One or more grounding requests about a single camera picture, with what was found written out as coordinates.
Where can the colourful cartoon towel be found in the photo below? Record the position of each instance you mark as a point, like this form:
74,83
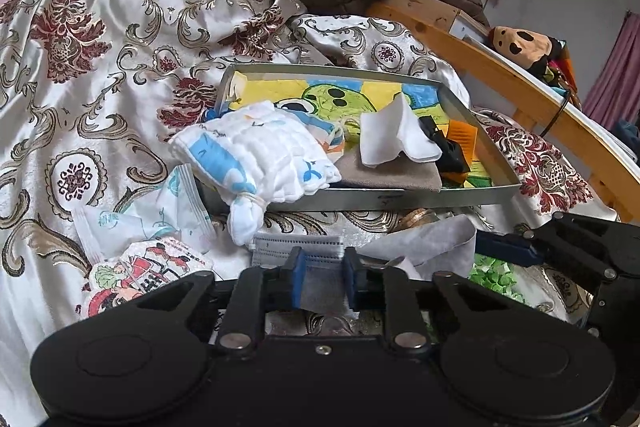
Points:
325,97

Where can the grey face mask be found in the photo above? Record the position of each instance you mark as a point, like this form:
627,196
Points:
320,247

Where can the white cotton pad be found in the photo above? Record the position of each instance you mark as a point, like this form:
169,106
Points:
385,137

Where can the grey metal tray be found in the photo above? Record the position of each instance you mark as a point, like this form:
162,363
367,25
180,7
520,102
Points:
400,199

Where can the dark teal cloth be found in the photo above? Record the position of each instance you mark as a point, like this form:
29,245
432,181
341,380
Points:
630,134

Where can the white blue print muslin cloth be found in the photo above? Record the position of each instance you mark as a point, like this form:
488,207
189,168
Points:
250,147

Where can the light blue wipe packet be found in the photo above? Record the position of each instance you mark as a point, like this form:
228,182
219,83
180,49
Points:
150,212

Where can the pink curtain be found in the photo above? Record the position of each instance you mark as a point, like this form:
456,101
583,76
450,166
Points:
615,82

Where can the tan plush doll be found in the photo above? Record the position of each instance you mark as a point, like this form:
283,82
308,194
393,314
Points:
520,44

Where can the clear bag of green pieces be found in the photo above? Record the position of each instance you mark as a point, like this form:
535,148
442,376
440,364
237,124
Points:
492,274

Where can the grey cloth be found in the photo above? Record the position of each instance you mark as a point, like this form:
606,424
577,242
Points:
430,242

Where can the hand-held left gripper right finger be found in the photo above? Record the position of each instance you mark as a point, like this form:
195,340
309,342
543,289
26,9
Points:
357,281

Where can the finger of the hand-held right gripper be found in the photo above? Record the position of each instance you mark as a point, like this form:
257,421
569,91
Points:
505,248

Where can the red cartoon print packet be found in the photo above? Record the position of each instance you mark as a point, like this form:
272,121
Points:
145,267

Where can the floral satin blanket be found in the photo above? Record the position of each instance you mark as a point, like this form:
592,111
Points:
100,57

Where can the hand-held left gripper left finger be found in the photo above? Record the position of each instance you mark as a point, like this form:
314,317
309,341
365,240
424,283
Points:
299,276

